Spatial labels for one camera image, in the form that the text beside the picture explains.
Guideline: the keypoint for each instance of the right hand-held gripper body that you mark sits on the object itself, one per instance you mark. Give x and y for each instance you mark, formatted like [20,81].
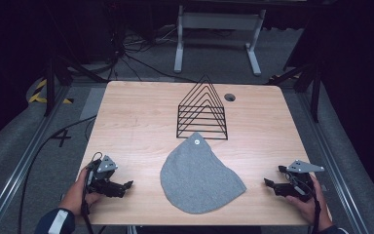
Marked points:
[300,182]

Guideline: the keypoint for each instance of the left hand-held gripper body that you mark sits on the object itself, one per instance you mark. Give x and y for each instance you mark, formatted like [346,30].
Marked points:
[101,177]

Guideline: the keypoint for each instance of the grey felt cloth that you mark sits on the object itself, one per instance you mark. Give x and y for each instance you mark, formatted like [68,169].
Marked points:
[198,178]

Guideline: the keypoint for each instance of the person's right hand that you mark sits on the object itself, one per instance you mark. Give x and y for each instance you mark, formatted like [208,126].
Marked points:
[316,208]

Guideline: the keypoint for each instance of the person's left hand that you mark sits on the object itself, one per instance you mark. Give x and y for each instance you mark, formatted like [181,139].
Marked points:
[76,198]

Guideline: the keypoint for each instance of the black tripod stand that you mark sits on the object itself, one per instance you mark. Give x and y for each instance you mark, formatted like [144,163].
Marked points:
[49,87]
[315,94]

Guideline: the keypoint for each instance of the aluminium floor rail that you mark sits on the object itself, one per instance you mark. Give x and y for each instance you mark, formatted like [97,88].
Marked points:
[22,165]
[334,162]

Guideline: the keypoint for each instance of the white metal stand frame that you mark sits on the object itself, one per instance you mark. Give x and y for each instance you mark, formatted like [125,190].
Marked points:
[220,21]

